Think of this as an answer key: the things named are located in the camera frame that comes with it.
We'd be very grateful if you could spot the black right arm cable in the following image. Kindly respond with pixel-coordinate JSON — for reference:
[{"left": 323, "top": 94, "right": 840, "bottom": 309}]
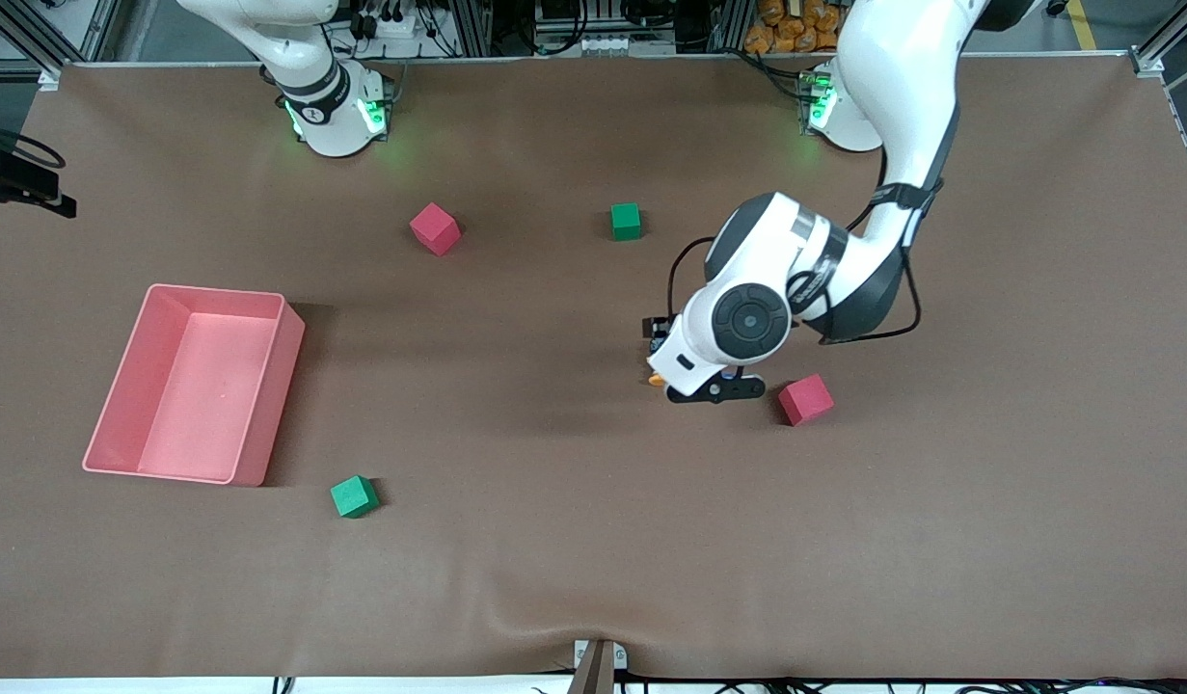
[{"left": 0, "top": 121, "right": 67, "bottom": 171}]

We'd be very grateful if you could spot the pink plastic bin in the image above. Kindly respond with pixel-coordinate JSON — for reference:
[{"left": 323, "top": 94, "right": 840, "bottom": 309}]
[{"left": 82, "top": 283, "right": 307, "bottom": 487}]

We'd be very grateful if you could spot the orange packets pile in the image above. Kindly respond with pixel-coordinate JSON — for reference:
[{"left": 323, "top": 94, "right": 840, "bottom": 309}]
[{"left": 744, "top": 0, "right": 850, "bottom": 55}]

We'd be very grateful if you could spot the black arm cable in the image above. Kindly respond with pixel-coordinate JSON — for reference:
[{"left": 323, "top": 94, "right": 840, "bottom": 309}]
[
  {"left": 0, "top": 121, "right": 67, "bottom": 171},
  {"left": 665, "top": 101, "right": 962, "bottom": 345}
]

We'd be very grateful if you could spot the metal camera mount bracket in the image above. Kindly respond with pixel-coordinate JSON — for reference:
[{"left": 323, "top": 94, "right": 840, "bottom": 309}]
[{"left": 573, "top": 638, "right": 629, "bottom": 694}]

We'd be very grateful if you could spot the aluminium frame profile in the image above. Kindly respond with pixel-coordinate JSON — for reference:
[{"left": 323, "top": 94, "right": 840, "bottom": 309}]
[
  {"left": 714, "top": 0, "right": 750, "bottom": 54},
  {"left": 0, "top": 0, "right": 66, "bottom": 74},
  {"left": 455, "top": 0, "right": 495, "bottom": 57},
  {"left": 1136, "top": 0, "right": 1187, "bottom": 67}
]

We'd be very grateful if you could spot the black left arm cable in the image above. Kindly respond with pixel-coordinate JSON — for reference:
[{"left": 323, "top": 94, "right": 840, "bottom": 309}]
[{"left": 665, "top": 101, "right": 962, "bottom": 345}]

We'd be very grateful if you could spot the brown table mat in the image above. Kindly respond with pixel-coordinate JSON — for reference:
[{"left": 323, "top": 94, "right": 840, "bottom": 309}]
[{"left": 0, "top": 53, "right": 1187, "bottom": 681}]

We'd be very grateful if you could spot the white power strip with plugs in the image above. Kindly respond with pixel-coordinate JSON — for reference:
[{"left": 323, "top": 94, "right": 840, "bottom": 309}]
[{"left": 347, "top": 0, "right": 430, "bottom": 40}]

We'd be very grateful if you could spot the long white power strip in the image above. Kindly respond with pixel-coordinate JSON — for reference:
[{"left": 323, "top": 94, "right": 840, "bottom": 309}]
[{"left": 533, "top": 34, "right": 678, "bottom": 57}]

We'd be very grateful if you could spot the pink foam cube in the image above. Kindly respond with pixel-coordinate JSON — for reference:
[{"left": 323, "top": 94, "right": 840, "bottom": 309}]
[
  {"left": 409, "top": 202, "right": 462, "bottom": 257},
  {"left": 777, "top": 373, "right": 836, "bottom": 427}
]

